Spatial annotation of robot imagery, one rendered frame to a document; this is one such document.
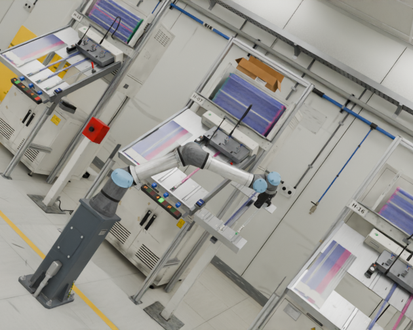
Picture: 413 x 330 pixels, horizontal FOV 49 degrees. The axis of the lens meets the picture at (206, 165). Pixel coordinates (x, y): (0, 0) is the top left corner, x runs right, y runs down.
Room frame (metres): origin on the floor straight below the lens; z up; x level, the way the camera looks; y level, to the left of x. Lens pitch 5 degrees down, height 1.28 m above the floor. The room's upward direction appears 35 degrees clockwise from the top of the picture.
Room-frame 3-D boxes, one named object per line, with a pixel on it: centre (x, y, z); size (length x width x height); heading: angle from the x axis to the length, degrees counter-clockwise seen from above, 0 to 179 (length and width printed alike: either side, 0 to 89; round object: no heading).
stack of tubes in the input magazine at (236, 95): (3.46, 0.00, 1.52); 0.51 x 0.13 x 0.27; 69
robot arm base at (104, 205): (2.36, 0.33, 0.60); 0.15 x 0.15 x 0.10
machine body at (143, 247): (3.59, 0.01, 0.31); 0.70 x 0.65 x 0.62; 69
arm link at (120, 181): (2.36, 0.33, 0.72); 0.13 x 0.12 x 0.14; 7
